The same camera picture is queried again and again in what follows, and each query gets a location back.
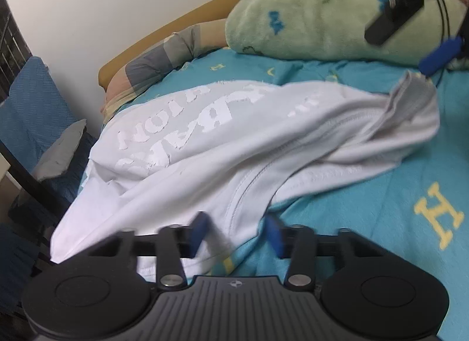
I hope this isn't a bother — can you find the white t-shirt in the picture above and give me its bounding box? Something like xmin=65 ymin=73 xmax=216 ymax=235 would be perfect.
xmin=50 ymin=72 xmax=440 ymax=277

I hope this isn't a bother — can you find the green fleece blanket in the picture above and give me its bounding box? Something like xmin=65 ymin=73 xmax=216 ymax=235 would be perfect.
xmin=225 ymin=0 xmax=467 ymax=67

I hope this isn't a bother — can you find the teal patterned bed sheet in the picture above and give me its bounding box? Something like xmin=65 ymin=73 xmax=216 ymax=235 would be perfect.
xmin=76 ymin=47 xmax=469 ymax=341

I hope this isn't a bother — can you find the grey seat cushion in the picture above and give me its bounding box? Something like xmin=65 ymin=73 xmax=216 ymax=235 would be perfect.
xmin=32 ymin=119 xmax=87 ymax=182

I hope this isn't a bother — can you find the plaid pillow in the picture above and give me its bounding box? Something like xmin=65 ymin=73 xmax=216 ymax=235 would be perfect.
xmin=101 ymin=19 xmax=227 ymax=124

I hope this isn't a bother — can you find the mustard yellow headboard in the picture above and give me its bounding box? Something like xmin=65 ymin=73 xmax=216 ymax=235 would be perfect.
xmin=98 ymin=0 xmax=240 ymax=91

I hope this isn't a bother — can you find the blue covered chair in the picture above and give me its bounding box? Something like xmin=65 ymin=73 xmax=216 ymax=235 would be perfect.
xmin=1 ymin=56 xmax=96 ymax=204

